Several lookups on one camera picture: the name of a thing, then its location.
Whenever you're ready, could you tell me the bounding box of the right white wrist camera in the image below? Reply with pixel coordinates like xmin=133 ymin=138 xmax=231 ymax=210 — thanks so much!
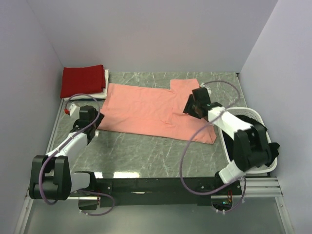
xmin=200 ymin=83 xmax=212 ymax=95

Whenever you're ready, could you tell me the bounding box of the pink t-shirt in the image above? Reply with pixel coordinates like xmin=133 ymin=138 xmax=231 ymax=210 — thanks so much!
xmin=98 ymin=79 xmax=206 ymax=140

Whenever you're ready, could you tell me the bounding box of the folded blue t-shirt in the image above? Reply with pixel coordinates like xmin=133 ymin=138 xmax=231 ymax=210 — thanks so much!
xmin=75 ymin=98 xmax=105 ymax=101

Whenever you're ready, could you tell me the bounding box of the aluminium frame rail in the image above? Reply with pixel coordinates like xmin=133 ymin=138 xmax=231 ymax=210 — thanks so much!
xmin=13 ymin=192 xmax=71 ymax=234

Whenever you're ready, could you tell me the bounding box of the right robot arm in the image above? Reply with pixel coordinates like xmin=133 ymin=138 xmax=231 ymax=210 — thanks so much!
xmin=179 ymin=87 xmax=274 ymax=195

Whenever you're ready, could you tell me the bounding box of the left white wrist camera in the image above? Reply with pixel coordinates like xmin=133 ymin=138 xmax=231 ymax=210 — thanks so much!
xmin=64 ymin=103 xmax=79 ymax=117

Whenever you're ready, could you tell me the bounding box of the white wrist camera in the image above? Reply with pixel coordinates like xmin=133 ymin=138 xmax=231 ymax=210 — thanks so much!
xmin=64 ymin=103 xmax=79 ymax=117
xmin=200 ymin=83 xmax=212 ymax=95

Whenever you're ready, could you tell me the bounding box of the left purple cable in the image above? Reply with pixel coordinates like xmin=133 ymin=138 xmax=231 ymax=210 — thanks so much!
xmin=38 ymin=94 xmax=115 ymax=217

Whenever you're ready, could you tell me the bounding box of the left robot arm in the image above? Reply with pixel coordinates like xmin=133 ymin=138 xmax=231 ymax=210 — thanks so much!
xmin=29 ymin=105 xmax=104 ymax=205

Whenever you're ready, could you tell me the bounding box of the folded red t-shirt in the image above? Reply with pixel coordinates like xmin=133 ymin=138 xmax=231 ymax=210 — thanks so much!
xmin=60 ymin=65 xmax=106 ymax=98

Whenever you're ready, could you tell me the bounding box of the purple cable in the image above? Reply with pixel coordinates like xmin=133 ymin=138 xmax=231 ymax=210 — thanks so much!
xmin=38 ymin=94 xmax=115 ymax=217
xmin=179 ymin=80 xmax=247 ymax=214

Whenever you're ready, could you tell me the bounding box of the white plastic laundry basket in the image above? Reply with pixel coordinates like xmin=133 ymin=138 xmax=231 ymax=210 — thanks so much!
xmin=217 ymin=107 xmax=277 ymax=175

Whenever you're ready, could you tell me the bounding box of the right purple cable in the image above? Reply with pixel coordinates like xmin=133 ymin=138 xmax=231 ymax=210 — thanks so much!
xmin=179 ymin=80 xmax=247 ymax=214

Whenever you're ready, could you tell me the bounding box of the black base beam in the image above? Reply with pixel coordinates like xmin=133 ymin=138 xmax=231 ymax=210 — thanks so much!
xmin=68 ymin=177 xmax=243 ymax=211

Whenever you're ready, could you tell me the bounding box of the folded white t-shirt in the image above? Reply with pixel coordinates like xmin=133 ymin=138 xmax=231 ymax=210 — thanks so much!
xmin=71 ymin=69 xmax=110 ymax=100

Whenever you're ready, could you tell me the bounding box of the black t-shirt in basket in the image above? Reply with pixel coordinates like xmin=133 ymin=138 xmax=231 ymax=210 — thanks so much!
xmin=226 ymin=121 xmax=280 ymax=172

